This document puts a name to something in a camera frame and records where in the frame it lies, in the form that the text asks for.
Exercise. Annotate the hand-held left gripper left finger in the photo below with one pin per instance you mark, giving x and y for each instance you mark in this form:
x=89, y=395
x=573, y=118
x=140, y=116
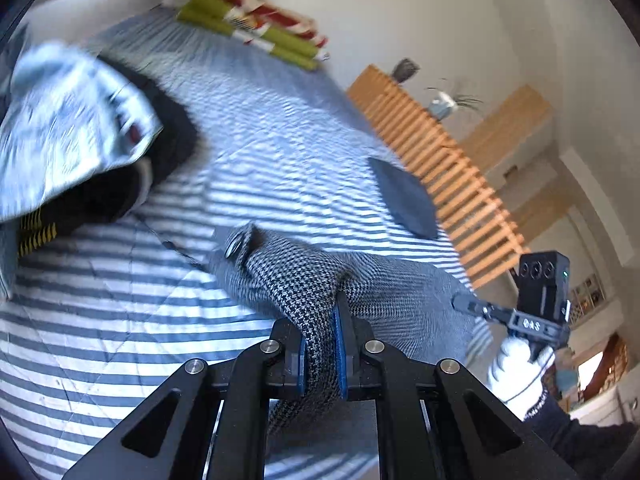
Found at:
x=300, y=365

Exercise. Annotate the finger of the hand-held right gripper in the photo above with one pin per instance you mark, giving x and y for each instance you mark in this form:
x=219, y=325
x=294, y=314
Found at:
x=480, y=308

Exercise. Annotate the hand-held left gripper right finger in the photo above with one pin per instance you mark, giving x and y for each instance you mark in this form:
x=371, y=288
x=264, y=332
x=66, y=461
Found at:
x=342, y=350

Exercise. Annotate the grey houndstooth pants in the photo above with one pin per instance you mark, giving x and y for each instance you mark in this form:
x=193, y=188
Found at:
x=310, y=285

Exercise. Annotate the person's right forearm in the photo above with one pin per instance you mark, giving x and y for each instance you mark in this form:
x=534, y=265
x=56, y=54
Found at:
x=575, y=440

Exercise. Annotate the person's right hand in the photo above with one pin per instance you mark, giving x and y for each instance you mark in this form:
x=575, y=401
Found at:
x=515, y=375

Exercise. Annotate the wooden cabinet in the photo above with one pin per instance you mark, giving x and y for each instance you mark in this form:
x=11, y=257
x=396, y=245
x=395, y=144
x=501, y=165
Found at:
x=605, y=365

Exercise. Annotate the dark grey folded cloth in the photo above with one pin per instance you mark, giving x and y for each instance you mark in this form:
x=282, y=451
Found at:
x=405, y=195

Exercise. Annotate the potted plant white pot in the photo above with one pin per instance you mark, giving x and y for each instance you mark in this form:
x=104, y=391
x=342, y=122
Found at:
x=442, y=105

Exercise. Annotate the blue white striped blanket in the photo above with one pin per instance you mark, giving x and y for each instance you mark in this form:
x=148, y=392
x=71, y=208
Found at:
x=275, y=135

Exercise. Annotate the red and white cushion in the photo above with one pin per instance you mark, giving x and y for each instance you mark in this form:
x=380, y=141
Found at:
x=280, y=17

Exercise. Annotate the grey-blue garment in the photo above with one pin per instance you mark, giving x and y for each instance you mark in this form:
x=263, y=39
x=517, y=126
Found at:
x=60, y=125

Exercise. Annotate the wooden slatted bed frame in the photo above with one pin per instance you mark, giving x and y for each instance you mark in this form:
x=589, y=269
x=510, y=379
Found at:
x=450, y=170

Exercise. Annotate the wooden wall shelf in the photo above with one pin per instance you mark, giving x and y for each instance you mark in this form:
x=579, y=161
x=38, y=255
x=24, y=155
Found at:
x=505, y=130

